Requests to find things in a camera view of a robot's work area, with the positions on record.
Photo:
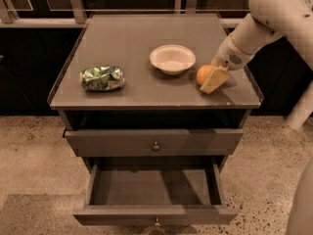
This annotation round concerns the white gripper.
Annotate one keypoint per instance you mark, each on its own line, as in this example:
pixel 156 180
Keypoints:
pixel 230 58

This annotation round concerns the orange fruit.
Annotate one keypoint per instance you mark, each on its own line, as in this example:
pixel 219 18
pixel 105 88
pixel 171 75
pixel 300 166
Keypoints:
pixel 203 73

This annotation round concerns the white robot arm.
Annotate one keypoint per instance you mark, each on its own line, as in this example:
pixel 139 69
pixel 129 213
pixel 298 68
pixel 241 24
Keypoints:
pixel 267 21

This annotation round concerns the upper grey drawer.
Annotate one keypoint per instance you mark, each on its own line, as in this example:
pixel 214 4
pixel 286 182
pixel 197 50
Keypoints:
pixel 153 142

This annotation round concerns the grey drawer cabinet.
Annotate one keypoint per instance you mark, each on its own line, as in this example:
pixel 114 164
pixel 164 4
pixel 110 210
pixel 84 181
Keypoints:
pixel 129 89

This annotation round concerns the open middle grey drawer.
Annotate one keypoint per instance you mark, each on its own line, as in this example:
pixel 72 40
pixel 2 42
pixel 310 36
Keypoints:
pixel 155 191

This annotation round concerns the white paper bowl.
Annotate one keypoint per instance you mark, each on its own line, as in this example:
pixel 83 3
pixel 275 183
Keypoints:
pixel 172 59

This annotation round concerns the white pipe leg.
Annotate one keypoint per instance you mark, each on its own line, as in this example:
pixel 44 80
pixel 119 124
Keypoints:
pixel 302 109

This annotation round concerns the crushed green can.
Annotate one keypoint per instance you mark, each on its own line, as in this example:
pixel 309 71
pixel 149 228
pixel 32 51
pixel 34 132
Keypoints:
pixel 103 78

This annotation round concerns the metal shelf frame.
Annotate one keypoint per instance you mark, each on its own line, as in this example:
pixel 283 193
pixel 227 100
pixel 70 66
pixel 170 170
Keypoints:
pixel 76 13

